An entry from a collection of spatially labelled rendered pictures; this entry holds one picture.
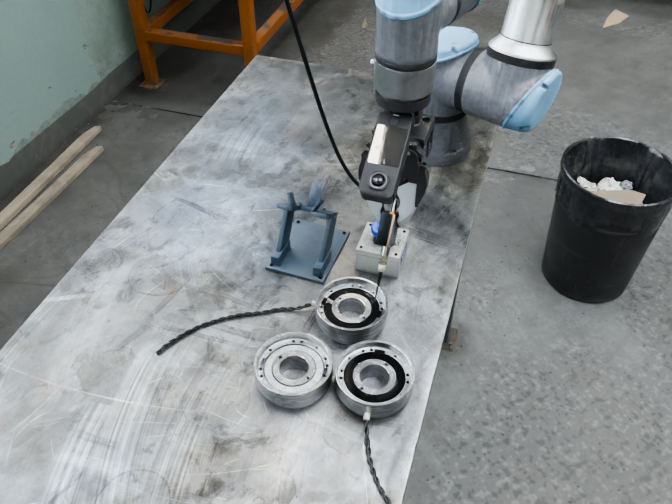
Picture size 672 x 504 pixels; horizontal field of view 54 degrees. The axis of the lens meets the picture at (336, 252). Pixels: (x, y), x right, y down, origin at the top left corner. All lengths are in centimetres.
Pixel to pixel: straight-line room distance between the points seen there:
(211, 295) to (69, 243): 147
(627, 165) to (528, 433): 89
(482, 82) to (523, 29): 11
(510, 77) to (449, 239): 28
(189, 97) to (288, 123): 178
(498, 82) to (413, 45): 40
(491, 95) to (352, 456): 64
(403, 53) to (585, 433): 135
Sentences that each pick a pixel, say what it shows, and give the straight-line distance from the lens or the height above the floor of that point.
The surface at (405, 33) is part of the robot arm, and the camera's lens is 78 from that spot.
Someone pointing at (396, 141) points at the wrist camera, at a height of 109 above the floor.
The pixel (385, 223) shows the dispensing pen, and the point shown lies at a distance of 93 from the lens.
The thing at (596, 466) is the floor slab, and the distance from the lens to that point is 188.
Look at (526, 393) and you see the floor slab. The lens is 195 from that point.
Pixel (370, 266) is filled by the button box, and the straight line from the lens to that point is 105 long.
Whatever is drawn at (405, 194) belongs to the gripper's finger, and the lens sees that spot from 91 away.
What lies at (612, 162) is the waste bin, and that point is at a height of 35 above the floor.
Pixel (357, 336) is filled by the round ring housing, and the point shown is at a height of 83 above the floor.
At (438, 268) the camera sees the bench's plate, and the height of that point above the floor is 80.
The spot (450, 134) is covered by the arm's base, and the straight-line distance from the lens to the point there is 127.
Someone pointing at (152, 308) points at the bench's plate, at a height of 80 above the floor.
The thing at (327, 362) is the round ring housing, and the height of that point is 83.
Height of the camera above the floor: 155
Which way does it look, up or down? 43 degrees down
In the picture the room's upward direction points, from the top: straight up
